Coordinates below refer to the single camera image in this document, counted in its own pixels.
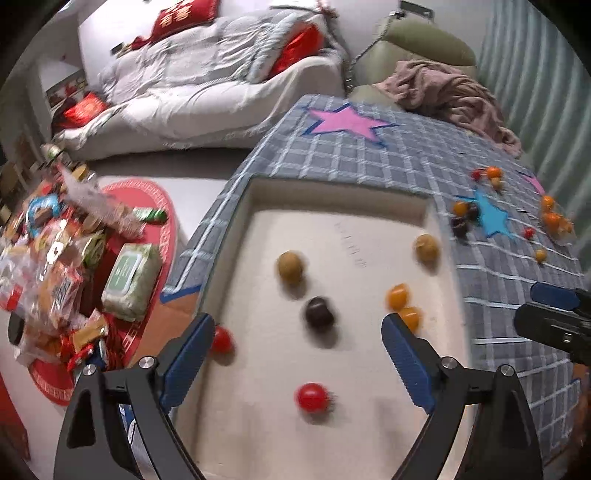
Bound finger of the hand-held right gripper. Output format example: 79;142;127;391
513;302;591;365
530;281;591;311

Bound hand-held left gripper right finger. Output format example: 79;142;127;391
381;313;546;480

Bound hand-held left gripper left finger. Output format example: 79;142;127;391
54;313;217;480

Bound olive brown ball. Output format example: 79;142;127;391
413;234;440;265

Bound white tray with dark rim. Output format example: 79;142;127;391
194;178;474;480

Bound grey checked tablecloth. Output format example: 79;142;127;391
161;95;591;467

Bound clear glass bowl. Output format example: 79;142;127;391
540;194;575;243

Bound green wet wipes pack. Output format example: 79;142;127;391
100;243;162;322

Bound blue star patch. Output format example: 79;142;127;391
457;187;511;238

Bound small pink star patch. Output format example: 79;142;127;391
519;172;546;197

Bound red round rug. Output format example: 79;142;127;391
28;178;190;407

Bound pile of snack packets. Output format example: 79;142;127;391
0;143;169;374

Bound pink blanket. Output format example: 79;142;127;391
374;60;525;158

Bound large pink star patch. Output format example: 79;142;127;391
302;102;400;148

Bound white sofa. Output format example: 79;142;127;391
55;0;352;160

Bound red cushion with gold print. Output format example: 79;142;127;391
62;91;109;125

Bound green armchair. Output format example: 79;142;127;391
346;16;478;112

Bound white shelf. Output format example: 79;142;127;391
39;60;88;112

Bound white grey quilt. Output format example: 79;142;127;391
99;9;342;107

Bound plain red pillow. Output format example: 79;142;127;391
268;25;326;77

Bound red pillow with gold print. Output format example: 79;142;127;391
150;0;220;42

